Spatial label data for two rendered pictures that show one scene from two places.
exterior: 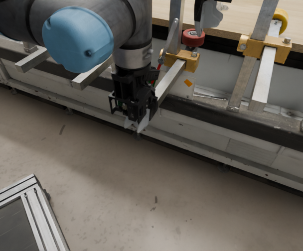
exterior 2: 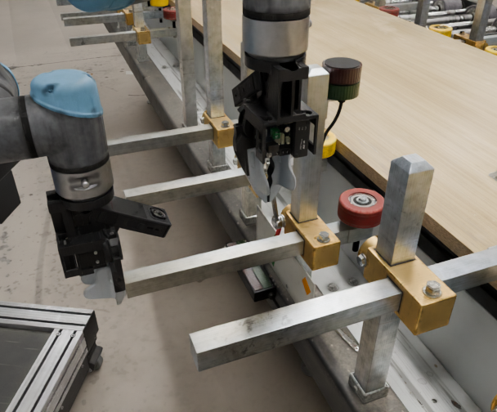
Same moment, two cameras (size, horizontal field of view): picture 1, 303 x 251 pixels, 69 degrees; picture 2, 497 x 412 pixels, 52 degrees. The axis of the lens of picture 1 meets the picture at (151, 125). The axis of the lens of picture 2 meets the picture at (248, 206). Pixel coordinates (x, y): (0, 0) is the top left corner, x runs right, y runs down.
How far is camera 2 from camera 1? 0.55 m
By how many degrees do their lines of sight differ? 35
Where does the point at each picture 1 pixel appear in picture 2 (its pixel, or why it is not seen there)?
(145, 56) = (77, 186)
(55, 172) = (140, 334)
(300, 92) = not seen: outside the picture
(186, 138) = not seen: outside the picture
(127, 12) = (16, 126)
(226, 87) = (441, 351)
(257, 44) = (378, 266)
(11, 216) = (24, 348)
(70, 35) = not seen: outside the picture
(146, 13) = (63, 133)
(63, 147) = (183, 304)
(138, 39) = (59, 161)
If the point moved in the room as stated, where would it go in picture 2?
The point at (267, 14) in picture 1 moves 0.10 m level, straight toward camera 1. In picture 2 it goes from (392, 215) to (317, 232)
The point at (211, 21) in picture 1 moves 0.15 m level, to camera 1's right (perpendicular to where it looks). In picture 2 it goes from (261, 182) to (360, 230)
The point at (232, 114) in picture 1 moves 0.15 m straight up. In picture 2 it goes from (350, 400) to (361, 333)
